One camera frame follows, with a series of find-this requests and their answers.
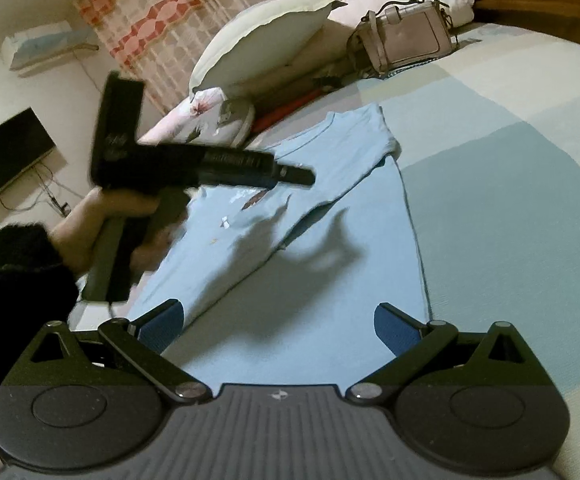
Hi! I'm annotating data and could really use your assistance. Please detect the cream pillow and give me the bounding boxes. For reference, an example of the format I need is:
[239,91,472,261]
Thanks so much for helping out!
[190,0,348,96]

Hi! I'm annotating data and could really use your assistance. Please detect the wall television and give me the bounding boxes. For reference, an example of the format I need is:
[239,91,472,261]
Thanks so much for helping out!
[0,107,56,200]

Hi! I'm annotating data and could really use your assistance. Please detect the beige handbag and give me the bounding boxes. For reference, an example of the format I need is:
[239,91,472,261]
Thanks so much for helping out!
[346,0,458,81]

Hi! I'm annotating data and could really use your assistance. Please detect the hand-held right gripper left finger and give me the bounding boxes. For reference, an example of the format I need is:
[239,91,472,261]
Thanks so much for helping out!
[2,299,213,406]

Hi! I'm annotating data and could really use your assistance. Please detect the television cables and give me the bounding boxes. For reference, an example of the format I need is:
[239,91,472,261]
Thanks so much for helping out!
[0,155,73,218]

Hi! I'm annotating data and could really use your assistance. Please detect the person's left hand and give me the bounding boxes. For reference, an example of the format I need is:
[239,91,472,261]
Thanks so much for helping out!
[50,187,191,273]

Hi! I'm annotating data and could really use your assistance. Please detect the wall air conditioner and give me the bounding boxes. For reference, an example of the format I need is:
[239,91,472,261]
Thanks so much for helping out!
[1,21,100,72]

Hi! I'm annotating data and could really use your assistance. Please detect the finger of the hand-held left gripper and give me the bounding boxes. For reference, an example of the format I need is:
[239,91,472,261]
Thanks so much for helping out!
[270,162,317,189]

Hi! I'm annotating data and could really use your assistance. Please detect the red flat object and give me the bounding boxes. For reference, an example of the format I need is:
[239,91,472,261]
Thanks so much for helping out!
[252,87,321,133]

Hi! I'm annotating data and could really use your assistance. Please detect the light blue printed sweatshirt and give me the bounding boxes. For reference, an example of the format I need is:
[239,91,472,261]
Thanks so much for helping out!
[67,104,433,396]

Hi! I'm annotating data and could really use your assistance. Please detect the patterned curtain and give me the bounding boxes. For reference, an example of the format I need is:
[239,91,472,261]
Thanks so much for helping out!
[72,0,375,116]

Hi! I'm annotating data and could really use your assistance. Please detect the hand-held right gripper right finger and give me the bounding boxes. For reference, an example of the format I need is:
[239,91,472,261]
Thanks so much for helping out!
[345,302,555,406]

